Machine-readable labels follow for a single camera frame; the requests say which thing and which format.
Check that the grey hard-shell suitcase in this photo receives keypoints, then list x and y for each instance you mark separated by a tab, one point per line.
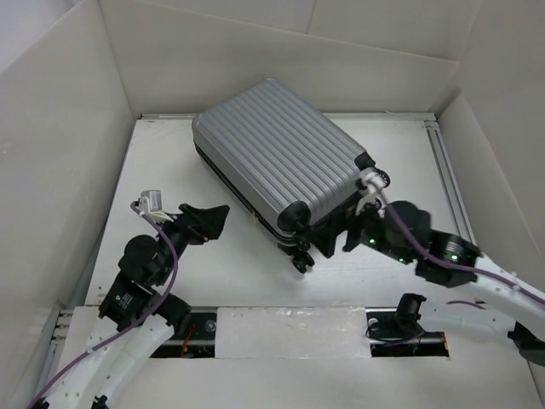
284	160

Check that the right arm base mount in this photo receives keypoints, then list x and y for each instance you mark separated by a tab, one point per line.
396	333

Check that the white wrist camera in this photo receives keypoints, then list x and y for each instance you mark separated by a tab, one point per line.
370	184
150	204

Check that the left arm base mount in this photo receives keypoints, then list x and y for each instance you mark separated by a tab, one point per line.
197	342

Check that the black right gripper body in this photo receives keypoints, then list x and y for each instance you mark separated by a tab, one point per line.
373	232

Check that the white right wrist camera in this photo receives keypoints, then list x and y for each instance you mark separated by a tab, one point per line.
370	184

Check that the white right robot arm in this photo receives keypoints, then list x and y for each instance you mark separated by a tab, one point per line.
498	306

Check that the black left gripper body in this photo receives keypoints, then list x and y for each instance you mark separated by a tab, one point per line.
163	273

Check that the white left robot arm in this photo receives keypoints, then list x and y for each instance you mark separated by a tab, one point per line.
138	313

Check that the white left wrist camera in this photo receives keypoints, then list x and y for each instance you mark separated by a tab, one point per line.
150	204

